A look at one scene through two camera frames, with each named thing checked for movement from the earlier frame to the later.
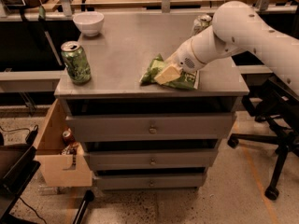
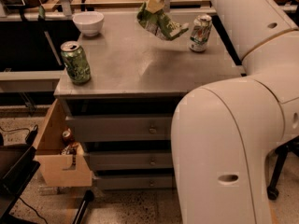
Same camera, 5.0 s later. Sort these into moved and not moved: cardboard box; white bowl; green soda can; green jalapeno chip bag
Moved: green jalapeno chip bag
Not moved: cardboard box; white bowl; green soda can
